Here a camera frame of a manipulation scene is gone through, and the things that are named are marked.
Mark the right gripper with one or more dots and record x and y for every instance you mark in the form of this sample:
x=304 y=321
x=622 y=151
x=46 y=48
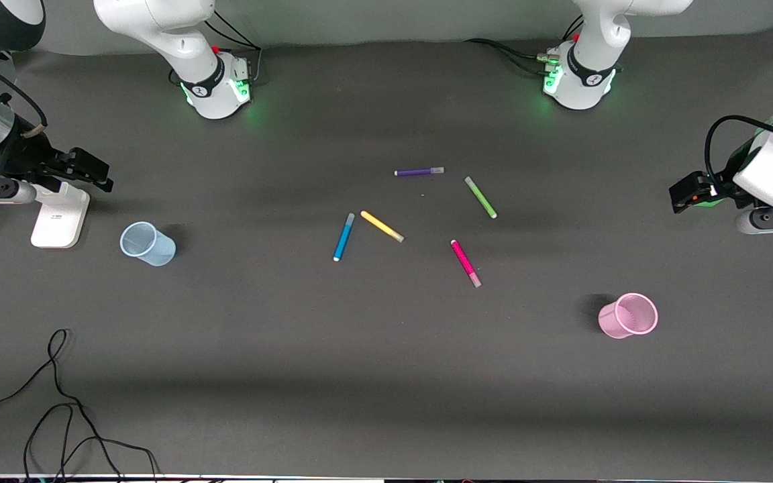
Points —
x=26 y=156

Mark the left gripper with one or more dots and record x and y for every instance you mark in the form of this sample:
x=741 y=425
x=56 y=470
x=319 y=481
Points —
x=727 y=186

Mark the pink marker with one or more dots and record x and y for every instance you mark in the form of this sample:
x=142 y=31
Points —
x=464 y=261

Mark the blue marker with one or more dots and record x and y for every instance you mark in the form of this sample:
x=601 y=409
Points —
x=344 y=238

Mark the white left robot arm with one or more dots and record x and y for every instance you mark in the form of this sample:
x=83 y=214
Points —
x=594 y=40

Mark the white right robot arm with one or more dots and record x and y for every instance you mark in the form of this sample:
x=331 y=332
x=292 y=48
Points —
x=185 y=47

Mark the translucent blue cup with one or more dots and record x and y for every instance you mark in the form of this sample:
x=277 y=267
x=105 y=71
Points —
x=157 y=251

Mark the pink cup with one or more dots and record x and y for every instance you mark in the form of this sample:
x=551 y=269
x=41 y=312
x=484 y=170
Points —
x=611 y=323

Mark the green marker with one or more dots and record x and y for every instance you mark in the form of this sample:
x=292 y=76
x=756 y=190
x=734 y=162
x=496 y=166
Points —
x=480 y=197

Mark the purple marker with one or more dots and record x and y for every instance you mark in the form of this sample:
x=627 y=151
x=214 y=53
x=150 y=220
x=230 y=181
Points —
x=417 y=172

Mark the yellow marker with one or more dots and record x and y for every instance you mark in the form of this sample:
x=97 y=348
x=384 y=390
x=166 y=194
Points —
x=380 y=226

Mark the dark grey table cover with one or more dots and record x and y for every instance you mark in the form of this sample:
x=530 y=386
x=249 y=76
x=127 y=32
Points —
x=386 y=376

